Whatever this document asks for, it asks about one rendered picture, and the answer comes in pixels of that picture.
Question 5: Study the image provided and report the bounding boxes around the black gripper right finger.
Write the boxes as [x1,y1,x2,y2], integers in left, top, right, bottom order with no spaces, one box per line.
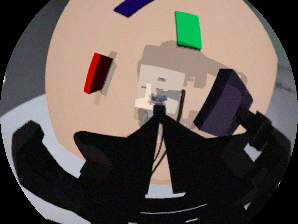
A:
[162,115,250,194]

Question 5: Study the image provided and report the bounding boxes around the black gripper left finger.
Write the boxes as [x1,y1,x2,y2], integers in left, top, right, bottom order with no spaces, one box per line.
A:
[73,115,160,194]

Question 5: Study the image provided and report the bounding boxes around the green flat rectangular block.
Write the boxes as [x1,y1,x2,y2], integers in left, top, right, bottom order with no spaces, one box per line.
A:
[174,11,202,49]

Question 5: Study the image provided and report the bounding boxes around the white power cube with black cable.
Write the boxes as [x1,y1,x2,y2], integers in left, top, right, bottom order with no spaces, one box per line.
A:
[134,64,186,123]

